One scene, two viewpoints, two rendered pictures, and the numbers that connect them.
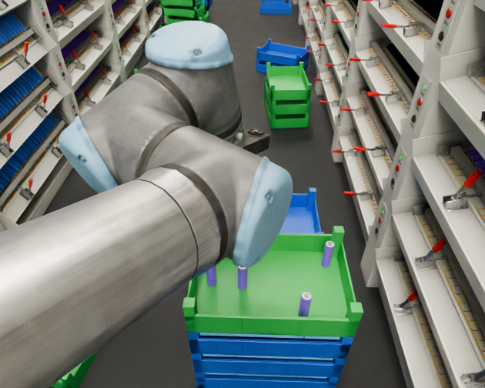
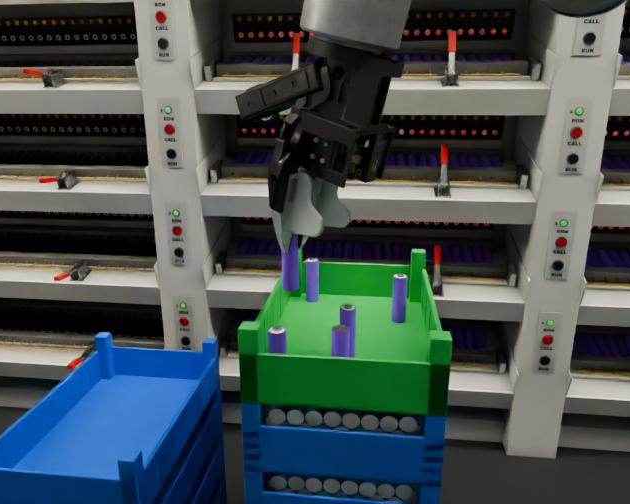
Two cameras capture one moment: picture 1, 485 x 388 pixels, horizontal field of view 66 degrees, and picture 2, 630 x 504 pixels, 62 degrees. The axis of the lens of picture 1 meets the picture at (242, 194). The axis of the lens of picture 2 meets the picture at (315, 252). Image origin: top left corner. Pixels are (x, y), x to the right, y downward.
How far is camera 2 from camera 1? 0.78 m
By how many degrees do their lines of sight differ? 76
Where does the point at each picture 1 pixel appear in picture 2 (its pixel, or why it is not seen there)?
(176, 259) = not seen: outside the picture
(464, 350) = not seen: hidden behind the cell
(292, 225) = (136, 398)
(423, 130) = (197, 155)
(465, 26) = (191, 24)
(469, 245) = (351, 194)
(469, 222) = not seen: hidden behind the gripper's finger
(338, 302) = (376, 300)
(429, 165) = (226, 189)
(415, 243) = (264, 283)
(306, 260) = (303, 310)
